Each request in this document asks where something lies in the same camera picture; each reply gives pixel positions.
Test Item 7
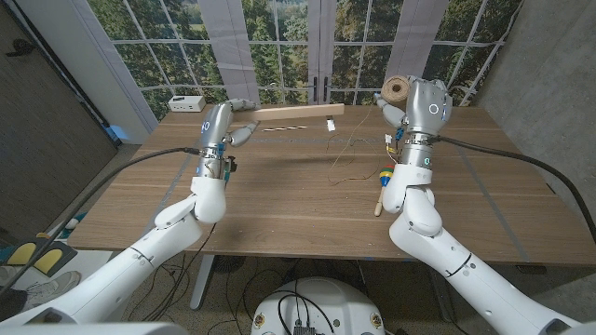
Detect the printed forest window backdrop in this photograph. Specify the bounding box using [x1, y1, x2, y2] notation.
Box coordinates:
[86, 0, 525, 122]

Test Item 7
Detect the white power strip box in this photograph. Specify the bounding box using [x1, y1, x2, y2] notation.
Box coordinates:
[168, 95, 207, 114]

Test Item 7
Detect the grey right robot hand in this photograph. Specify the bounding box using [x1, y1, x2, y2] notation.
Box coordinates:
[374, 76, 454, 137]

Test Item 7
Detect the blue floor object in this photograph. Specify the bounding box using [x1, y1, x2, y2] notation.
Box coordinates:
[104, 124, 130, 141]

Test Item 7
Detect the white teal floor object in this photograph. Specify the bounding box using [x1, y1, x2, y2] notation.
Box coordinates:
[62, 212, 88, 230]

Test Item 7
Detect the wooden clothes hanger with clips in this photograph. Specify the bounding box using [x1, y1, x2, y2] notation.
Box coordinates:
[235, 102, 345, 133]

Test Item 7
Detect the black yellow foot pedal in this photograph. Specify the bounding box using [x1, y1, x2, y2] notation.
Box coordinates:
[0, 234, 78, 278]

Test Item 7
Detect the grey white sneaker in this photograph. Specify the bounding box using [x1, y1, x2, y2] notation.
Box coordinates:
[22, 270, 83, 308]

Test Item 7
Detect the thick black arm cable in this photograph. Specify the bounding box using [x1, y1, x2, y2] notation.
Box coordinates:
[430, 134, 596, 243]
[0, 146, 202, 297]

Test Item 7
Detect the rainbow striped wooden maraca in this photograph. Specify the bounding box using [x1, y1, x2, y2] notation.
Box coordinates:
[373, 165, 396, 218]

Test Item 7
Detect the black wall hook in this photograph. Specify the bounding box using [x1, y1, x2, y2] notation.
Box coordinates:
[5, 37, 36, 58]

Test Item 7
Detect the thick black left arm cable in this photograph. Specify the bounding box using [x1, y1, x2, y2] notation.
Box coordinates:
[0, 146, 202, 297]

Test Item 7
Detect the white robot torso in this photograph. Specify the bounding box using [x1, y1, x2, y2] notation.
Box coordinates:
[250, 276, 386, 335]

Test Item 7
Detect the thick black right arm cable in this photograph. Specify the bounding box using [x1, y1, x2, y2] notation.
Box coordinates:
[430, 134, 596, 243]

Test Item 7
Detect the white table leg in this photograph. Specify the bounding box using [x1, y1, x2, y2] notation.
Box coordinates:
[189, 254, 216, 312]

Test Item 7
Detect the black torso cable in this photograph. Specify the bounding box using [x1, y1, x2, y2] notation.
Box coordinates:
[278, 290, 336, 334]

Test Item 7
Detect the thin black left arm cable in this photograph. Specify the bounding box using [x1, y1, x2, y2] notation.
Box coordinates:
[139, 222, 218, 322]

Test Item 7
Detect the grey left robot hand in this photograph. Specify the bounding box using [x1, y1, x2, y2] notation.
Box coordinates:
[198, 98, 261, 154]

